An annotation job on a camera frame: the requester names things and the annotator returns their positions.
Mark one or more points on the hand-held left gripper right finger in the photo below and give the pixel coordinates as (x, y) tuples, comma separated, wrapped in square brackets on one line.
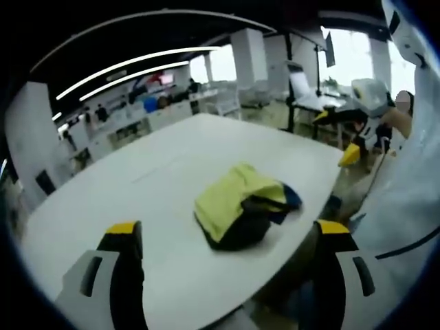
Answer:
[(343, 275)]

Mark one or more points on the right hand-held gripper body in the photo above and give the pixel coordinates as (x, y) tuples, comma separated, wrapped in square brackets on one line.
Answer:
[(371, 99)]

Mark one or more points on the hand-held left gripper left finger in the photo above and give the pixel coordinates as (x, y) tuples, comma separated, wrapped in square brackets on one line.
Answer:
[(103, 275)]

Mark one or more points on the yellow-green and navy garment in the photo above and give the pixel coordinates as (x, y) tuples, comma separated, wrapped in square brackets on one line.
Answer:
[(227, 203)]

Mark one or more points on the white background desk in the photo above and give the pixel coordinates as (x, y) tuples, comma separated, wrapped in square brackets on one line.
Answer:
[(319, 101)]

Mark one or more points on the white tilted board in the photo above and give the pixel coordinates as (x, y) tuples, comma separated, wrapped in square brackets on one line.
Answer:
[(298, 82)]

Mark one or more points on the black tripod stand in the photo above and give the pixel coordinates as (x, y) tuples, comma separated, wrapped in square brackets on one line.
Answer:
[(291, 86)]

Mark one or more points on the black monitor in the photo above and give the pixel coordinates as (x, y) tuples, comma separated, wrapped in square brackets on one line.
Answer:
[(330, 49)]

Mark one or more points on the white square pillar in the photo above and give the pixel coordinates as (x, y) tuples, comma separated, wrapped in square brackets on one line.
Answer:
[(249, 58)]

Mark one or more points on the blue container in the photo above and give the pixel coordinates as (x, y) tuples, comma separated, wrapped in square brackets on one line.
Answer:
[(150, 104)]

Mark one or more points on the long ceiling light strip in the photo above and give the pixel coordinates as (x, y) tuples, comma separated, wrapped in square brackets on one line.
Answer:
[(130, 67), (130, 77)]

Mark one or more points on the black wall panel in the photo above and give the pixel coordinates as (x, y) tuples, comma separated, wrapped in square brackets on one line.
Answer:
[(45, 182)]

